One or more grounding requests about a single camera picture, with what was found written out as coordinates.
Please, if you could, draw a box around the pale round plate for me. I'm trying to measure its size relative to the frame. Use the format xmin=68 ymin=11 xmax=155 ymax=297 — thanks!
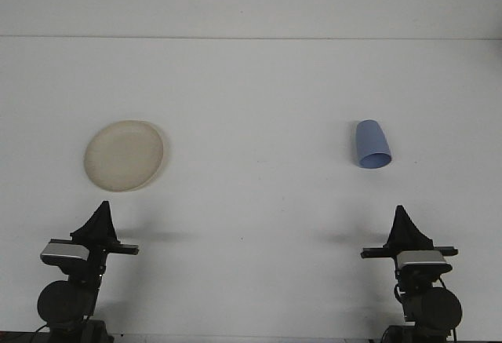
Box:
xmin=82 ymin=119 xmax=172 ymax=193

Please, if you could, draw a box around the grey arm camera box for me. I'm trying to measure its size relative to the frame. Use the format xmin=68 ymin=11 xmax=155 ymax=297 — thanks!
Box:
xmin=40 ymin=242 xmax=89 ymax=268
xmin=395 ymin=250 xmax=452 ymax=275

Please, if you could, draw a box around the pale blue cup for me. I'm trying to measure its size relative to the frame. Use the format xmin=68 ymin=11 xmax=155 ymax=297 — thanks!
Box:
xmin=355 ymin=119 xmax=392 ymax=170

